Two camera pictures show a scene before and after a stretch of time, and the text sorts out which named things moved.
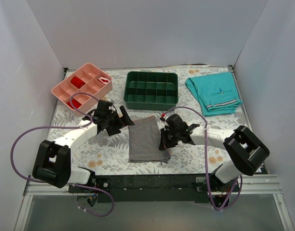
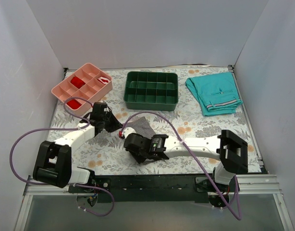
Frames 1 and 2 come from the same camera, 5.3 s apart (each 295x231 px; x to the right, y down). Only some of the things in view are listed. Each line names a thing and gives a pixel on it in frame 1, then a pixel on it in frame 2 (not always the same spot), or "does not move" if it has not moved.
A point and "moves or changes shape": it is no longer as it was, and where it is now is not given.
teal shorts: (216, 94) does not move
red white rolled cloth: (104, 80) does not move
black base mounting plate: (164, 188) does not move
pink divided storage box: (87, 79) does not move
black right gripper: (166, 137) -> (137, 155)
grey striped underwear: (144, 141) moves or changes shape
